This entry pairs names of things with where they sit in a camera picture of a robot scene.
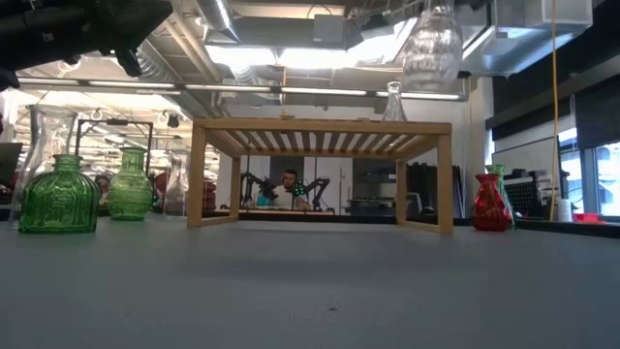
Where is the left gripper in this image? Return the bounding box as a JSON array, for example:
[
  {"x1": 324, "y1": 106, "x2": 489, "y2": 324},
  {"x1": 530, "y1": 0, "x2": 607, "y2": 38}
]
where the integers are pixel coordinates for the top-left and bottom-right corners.
[{"x1": 96, "y1": 0, "x2": 174, "y2": 78}]

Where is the tall clear glass carafe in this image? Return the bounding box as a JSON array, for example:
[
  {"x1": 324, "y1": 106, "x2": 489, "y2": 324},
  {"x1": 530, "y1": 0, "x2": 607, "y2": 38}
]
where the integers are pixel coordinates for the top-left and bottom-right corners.
[{"x1": 8, "y1": 103, "x2": 79, "y2": 219}]

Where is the clear glass carafe vase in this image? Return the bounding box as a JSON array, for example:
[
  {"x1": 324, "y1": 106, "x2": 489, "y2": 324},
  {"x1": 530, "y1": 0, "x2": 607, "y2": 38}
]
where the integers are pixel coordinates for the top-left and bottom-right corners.
[{"x1": 163, "y1": 148, "x2": 191, "y2": 218}]

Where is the squat green ribbed glass vase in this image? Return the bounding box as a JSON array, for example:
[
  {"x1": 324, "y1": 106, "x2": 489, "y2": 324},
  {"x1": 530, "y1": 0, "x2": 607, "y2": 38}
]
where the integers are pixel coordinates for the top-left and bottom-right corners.
[{"x1": 17, "y1": 153, "x2": 102, "y2": 235}]

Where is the clear conical glass vase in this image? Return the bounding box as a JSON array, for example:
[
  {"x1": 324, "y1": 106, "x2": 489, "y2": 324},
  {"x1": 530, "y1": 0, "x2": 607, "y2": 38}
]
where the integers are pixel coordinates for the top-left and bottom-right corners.
[{"x1": 381, "y1": 80, "x2": 409, "y2": 122}]

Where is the clear ribbed glass vase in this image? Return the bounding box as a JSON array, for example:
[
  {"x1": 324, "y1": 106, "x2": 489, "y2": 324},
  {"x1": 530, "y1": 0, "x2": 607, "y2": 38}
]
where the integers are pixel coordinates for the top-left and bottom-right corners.
[{"x1": 400, "y1": 0, "x2": 465, "y2": 94}]

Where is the slim green glass vase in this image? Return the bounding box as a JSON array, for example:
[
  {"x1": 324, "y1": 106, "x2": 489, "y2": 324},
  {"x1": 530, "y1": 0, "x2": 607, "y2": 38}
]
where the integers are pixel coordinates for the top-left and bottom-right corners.
[{"x1": 484, "y1": 163, "x2": 516, "y2": 229}]

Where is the red bag-shaped glass vase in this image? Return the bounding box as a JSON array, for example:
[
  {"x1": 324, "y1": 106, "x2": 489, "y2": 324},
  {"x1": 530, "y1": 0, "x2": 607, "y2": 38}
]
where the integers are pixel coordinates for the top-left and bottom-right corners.
[{"x1": 470, "y1": 173, "x2": 514, "y2": 233}]

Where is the wooden slatted shelf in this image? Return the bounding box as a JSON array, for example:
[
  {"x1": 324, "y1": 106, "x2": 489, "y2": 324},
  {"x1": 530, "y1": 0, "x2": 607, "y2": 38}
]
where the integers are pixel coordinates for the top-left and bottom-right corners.
[{"x1": 186, "y1": 115, "x2": 455, "y2": 237}]

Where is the grey ceiling box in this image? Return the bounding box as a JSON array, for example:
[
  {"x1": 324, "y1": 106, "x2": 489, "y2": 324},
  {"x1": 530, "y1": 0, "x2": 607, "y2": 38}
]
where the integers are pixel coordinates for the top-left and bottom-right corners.
[{"x1": 312, "y1": 13, "x2": 348, "y2": 49}]

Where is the dark laptop screen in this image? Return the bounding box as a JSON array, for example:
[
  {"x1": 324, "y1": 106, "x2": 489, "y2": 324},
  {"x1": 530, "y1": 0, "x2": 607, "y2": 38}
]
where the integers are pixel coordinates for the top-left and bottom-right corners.
[{"x1": 0, "y1": 142, "x2": 24, "y2": 188}]

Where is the person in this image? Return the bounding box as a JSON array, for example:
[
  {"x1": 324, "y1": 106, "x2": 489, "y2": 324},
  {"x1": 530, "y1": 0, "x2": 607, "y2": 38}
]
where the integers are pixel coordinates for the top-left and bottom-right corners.
[{"x1": 269, "y1": 168, "x2": 311, "y2": 211}]

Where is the wooden work table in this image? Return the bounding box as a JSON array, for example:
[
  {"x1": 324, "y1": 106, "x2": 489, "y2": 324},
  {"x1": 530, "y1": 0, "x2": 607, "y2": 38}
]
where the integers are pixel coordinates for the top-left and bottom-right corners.
[{"x1": 220, "y1": 206, "x2": 336, "y2": 217}]

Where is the grey equipment rack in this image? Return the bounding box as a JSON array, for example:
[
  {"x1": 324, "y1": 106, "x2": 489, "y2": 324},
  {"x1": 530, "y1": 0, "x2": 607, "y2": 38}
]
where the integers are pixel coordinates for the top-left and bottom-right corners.
[{"x1": 349, "y1": 158, "x2": 399, "y2": 217}]

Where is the black cabinet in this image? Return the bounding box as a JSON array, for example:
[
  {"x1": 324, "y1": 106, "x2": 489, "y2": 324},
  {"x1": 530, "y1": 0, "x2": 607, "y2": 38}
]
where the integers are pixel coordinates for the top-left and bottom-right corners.
[{"x1": 405, "y1": 162, "x2": 464, "y2": 218}]

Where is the black pegboard cart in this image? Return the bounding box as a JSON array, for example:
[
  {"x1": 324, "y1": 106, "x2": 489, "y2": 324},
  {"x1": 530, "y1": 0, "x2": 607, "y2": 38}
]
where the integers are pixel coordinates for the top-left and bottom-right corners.
[{"x1": 503, "y1": 169, "x2": 546, "y2": 219}]

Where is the white paper roll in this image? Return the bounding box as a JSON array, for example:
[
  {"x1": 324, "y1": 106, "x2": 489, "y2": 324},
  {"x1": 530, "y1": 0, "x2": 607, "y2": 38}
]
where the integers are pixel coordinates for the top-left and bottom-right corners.
[{"x1": 556, "y1": 198, "x2": 574, "y2": 223}]

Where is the red tray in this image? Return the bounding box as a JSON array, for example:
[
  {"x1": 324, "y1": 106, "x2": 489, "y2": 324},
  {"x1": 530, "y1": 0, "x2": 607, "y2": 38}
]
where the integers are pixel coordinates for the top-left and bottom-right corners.
[{"x1": 573, "y1": 211, "x2": 605, "y2": 225}]

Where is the round spiral metal duct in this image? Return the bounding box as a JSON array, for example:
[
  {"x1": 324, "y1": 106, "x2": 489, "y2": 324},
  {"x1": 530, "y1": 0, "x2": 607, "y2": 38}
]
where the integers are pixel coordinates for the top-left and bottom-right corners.
[
  {"x1": 193, "y1": 0, "x2": 242, "y2": 45},
  {"x1": 135, "y1": 41, "x2": 217, "y2": 120}
]

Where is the black stand frame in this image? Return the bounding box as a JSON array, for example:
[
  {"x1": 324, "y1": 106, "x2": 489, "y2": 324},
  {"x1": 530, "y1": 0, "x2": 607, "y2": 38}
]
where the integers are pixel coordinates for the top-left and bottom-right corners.
[{"x1": 74, "y1": 117, "x2": 155, "y2": 205}]

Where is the silver ventilation duct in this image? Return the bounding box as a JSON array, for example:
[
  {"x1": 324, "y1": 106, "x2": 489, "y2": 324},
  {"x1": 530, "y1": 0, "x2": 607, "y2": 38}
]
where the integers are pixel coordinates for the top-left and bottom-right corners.
[{"x1": 448, "y1": 0, "x2": 595, "y2": 79}]

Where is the yellow hanging cable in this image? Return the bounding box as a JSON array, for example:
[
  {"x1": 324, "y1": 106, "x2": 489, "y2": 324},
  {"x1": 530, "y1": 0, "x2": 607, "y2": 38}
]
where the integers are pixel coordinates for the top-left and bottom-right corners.
[{"x1": 548, "y1": 0, "x2": 559, "y2": 222}]

